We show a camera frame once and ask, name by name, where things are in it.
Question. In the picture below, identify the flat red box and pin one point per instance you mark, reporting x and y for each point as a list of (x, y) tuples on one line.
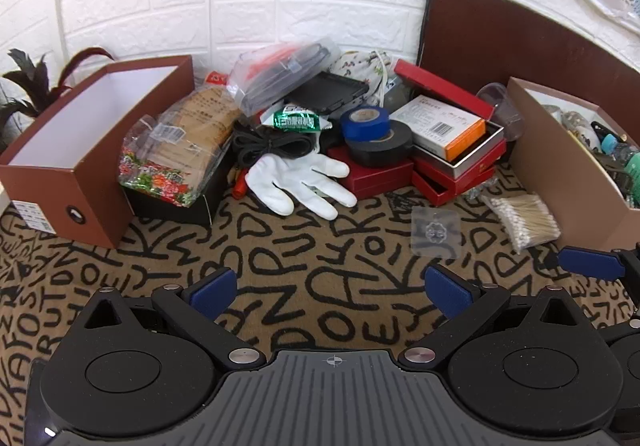
[(380, 178)]

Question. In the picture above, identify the blue tape roll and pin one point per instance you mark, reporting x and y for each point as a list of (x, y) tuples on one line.
[(365, 123)]

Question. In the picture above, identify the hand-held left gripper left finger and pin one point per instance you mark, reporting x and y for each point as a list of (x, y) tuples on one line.
[(215, 293)]

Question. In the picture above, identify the grey rimmed box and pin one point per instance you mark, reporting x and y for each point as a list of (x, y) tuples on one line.
[(480, 153)]

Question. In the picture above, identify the clear plastic pen case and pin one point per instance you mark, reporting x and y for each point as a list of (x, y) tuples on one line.
[(280, 70)]

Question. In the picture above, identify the clear adhesive hook sticker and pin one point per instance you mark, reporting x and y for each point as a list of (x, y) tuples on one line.
[(435, 231)]

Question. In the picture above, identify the white glove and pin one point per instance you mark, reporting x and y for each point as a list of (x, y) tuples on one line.
[(280, 181)]

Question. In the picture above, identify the tan cardboard box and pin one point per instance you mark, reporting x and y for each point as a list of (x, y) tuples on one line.
[(555, 175)]

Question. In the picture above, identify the teal plastic bottle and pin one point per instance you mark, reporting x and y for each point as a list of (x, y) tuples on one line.
[(627, 165)]

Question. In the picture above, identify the red gift box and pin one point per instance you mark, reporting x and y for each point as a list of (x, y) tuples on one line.
[(450, 186)]

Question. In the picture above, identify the white orange carton box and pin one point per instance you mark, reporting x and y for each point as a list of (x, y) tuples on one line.
[(440, 125)]

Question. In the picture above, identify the floral print snack bag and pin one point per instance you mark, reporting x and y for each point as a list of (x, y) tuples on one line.
[(185, 140)]

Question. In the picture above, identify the red marker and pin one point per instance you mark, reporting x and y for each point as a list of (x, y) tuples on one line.
[(241, 186)]

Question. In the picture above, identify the bag of cotton swabs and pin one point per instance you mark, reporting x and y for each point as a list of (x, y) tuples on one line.
[(525, 221)]

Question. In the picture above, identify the red white packet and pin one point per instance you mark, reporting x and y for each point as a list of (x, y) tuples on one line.
[(217, 77)]

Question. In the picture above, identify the brown chair back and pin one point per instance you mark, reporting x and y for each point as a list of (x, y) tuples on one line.
[(500, 35)]

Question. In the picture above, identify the green white packet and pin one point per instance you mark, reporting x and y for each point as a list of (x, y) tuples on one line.
[(295, 121)]

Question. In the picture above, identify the black cardboard box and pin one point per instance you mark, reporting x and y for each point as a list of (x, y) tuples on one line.
[(210, 198)]

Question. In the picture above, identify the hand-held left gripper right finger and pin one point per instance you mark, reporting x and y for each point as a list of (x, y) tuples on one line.
[(447, 293)]

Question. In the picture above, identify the brown open shoe box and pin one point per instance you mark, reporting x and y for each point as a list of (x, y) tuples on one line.
[(75, 186)]

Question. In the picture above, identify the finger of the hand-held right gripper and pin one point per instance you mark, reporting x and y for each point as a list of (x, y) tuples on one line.
[(590, 263)]

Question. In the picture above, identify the dark leafy plant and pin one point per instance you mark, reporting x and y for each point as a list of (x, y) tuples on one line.
[(30, 80)]

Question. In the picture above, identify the black plastic tray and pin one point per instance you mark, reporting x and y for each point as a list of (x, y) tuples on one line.
[(330, 93)]

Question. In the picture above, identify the desktop with letter-print cloth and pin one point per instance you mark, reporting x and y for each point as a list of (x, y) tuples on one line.
[(300, 251)]

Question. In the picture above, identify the clear glass jar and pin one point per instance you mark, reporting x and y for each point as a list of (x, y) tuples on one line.
[(580, 123)]

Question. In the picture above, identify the black tape roll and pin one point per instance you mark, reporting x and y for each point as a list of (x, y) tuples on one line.
[(380, 148)]

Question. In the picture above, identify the clear plastic cups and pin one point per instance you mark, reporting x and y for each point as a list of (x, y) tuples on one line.
[(502, 108)]

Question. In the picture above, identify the dark green packet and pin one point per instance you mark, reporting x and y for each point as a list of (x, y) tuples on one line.
[(400, 93)]

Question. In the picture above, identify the red box lid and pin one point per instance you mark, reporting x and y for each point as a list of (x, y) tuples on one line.
[(440, 88)]

